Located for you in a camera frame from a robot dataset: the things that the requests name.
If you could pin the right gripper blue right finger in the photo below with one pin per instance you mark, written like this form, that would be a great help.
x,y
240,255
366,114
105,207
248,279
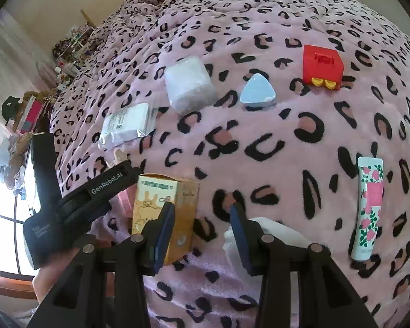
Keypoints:
x,y
325,297

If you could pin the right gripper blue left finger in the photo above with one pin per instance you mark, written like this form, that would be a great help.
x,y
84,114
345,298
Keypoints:
x,y
101,287

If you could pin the pink tubes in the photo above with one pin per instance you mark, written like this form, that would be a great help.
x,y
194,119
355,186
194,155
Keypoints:
x,y
127,196

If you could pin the orange cartoon bear box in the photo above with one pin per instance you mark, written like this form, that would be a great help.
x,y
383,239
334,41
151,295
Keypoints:
x,y
164,211

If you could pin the white plastic wipes packet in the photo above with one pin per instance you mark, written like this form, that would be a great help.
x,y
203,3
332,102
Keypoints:
x,y
128,124

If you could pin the floral hand cream tube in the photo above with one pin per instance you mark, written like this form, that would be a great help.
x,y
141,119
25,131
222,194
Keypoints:
x,y
370,199

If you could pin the clear cotton swab box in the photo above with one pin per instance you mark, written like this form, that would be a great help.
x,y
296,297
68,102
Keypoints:
x,y
189,86

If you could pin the red toy block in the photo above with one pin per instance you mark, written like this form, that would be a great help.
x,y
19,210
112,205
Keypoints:
x,y
322,67

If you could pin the person's left hand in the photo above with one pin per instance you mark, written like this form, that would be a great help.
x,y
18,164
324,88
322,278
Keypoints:
x,y
48,275

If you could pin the pink book box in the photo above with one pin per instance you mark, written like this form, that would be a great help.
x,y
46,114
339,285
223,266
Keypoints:
x,y
30,116

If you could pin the dark green cap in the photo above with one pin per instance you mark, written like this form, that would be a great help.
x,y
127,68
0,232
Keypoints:
x,y
10,108

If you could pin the cluttered side shelf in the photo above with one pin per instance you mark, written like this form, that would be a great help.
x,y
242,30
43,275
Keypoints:
x,y
70,54

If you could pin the pink leopard print blanket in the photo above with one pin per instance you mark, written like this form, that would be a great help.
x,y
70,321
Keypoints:
x,y
294,162

